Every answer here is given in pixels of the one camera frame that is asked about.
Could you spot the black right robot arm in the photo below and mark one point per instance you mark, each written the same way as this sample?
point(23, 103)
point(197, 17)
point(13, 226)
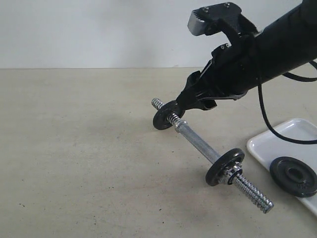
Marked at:
point(287, 43)

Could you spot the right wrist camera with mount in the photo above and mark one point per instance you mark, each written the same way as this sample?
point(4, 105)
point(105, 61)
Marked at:
point(224, 17)

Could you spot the black weight plate end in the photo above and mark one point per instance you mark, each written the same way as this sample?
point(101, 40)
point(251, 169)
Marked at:
point(164, 114)

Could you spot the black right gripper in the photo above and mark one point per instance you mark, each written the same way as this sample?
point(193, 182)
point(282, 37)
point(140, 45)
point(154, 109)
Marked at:
point(231, 73)

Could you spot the black weight plate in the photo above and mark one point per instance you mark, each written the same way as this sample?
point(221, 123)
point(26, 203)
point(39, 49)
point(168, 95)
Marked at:
point(294, 176)
point(216, 170)

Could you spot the chrome threaded dumbbell bar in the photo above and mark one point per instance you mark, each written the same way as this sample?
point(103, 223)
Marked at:
point(243, 184)

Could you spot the chrome spin-lock collar nut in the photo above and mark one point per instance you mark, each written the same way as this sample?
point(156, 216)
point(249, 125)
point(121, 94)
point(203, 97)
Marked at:
point(231, 171)

